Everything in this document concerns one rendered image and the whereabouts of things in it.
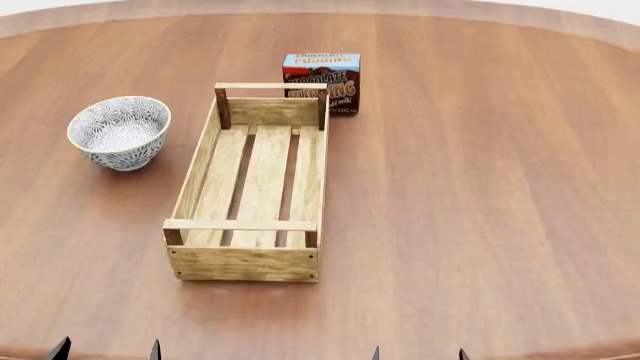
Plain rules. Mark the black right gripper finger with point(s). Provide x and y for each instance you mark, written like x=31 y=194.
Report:
x=463 y=355
x=375 y=354

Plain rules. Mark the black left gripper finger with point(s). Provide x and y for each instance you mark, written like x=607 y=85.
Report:
x=61 y=350
x=156 y=351

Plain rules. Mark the wooden slatted crate tray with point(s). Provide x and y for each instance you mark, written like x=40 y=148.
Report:
x=260 y=187

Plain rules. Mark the white floral patterned bowl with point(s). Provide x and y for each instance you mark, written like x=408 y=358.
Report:
x=120 y=131

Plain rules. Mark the chocolate pudding box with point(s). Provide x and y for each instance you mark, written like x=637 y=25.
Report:
x=330 y=75

